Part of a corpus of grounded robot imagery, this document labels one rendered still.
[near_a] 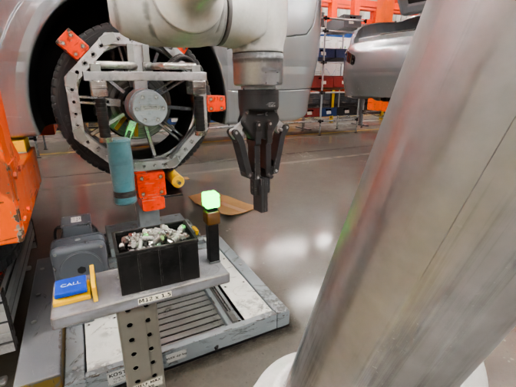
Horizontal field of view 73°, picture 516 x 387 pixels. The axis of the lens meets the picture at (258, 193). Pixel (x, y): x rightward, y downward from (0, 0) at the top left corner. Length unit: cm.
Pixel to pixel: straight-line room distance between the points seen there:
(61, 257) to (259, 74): 99
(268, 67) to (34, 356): 114
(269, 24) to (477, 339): 53
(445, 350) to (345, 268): 6
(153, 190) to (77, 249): 41
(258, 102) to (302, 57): 133
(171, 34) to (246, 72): 14
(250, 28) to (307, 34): 137
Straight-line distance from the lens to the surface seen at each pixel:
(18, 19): 162
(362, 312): 20
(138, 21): 54
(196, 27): 53
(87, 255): 136
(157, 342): 107
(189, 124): 169
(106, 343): 142
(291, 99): 190
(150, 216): 180
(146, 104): 138
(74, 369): 136
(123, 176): 143
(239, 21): 60
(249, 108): 63
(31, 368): 135
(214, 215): 96
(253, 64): 62
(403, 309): 19
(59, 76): 159
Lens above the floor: 96
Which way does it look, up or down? 18 degrees down
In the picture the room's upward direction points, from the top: straight up
